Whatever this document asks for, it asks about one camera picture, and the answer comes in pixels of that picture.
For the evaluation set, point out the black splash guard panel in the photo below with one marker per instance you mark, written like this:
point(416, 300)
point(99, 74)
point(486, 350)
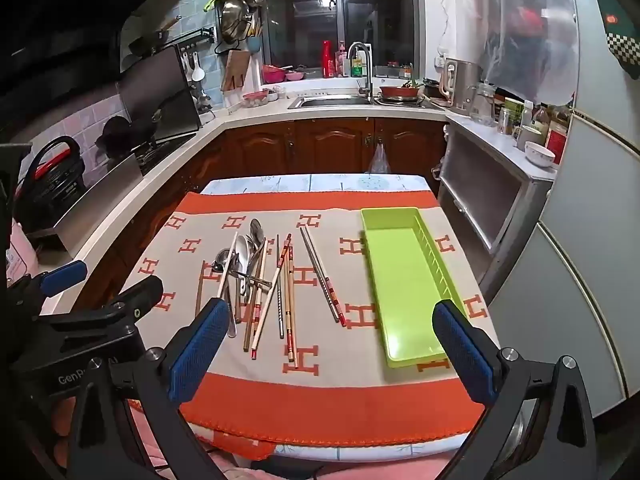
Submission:
point(160, 95)

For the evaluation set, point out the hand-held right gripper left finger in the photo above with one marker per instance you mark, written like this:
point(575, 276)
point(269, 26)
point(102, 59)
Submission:
point(197, 350)

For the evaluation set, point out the pink bottle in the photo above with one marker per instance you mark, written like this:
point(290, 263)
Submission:
point(342, 62)

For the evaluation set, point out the red pan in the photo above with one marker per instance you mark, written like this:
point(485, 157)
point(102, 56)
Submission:
point(400, 92)

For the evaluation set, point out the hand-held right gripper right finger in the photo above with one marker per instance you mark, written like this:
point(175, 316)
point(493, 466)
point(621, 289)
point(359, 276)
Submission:
point(465, 350)

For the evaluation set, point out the green plastic tray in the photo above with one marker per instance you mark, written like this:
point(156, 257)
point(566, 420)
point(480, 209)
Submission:
point(400, 280)

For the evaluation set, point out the pink container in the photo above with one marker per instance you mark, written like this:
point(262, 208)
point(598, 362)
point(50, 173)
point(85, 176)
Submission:
point(20, 255)

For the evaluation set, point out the pink basin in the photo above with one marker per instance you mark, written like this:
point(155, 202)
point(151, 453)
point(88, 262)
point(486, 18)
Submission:
point(273, 74)

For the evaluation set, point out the brown wooden chopstick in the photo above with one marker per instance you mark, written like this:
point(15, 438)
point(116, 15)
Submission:
point(200, 285)
point(248, 337)

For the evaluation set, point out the bowl with red lid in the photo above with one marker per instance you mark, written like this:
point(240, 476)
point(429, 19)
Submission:
point(255, 99)

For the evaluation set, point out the white plastic bottle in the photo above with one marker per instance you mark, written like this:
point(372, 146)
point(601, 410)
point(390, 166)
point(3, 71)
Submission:
point(526, 115)

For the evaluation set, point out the round steel soup spoon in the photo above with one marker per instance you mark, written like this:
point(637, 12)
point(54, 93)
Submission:
point(220, 261)

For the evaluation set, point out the glass jar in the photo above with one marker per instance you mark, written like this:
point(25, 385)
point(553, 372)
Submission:
point(482, 105)

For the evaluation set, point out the pink bowl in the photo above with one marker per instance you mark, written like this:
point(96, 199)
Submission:
point(294, 76)

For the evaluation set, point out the white mug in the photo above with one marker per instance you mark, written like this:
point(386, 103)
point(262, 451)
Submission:
point(527, 139)

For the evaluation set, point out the wooden base cabinets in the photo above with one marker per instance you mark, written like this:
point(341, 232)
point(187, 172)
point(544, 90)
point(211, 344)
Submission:
point(325, 145)

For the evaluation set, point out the grey refrigerator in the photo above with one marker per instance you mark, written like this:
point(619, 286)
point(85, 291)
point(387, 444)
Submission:
point(590, 260)

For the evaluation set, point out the green dish soap bottle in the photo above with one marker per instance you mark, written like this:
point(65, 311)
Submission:
point(356, 65)

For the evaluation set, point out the wooden cutting board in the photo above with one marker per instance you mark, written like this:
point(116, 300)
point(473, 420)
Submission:
point(235, 70)

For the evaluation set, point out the white spatula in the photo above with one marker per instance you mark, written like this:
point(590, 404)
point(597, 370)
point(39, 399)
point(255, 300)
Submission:
point(198, 72)

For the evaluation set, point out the wall utensil rack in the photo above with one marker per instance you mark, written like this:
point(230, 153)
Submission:
point(195, 37)

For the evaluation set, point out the metal can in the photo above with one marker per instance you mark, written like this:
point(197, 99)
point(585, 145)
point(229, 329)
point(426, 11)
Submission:
point(505, 122)

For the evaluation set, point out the cream chopstick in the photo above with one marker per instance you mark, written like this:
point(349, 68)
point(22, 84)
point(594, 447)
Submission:
point(227, 265)
point(272, 295)

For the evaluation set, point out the checkered cloth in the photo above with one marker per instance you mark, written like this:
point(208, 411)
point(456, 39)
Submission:
point(622, 45)

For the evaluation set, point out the tan patterned chopstick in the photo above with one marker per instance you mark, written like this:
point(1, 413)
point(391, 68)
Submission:
point(293, 320)
point(288, 310)

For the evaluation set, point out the clear plastic bag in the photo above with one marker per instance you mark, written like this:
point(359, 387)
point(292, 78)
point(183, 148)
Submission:
point(530, 35)

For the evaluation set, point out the brown glass bottle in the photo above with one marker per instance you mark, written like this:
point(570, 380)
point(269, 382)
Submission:
point(541, 120)

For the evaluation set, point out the white plastic bag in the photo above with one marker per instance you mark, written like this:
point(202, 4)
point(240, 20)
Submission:
point(378, 162)

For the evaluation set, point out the orange patterned blanket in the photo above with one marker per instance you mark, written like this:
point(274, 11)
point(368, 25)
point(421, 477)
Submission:
point(320, 390)

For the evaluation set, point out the black gas stove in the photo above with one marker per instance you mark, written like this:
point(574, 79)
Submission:
point(160, 152)

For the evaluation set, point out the patterned white bowl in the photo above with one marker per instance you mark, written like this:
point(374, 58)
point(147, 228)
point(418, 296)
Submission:
point(540, 155)

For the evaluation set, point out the steel sink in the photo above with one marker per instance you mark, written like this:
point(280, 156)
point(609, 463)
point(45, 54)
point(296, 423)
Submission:
point(330, 102)

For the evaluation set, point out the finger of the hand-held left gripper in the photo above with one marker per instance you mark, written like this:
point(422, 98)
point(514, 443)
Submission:
point(65, 276)
point(130, 302)

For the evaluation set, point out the window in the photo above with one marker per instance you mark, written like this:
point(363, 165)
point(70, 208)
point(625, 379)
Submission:
point(300, 10)

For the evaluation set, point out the steel splash guard panel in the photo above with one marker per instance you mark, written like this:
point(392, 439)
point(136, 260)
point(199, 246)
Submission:
point(95, 200)

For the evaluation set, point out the steel faucet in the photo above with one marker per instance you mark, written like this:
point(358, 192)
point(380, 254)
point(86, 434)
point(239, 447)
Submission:
point(367, 70)

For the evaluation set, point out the steel cabinet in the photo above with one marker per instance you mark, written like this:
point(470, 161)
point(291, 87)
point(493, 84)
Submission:
point(480, 190)

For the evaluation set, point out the red bottle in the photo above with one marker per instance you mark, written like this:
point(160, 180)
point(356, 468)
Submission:
point(328, 60)

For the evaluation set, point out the beige electric kettle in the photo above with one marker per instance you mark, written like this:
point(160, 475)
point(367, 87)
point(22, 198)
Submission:
point(462, 85)

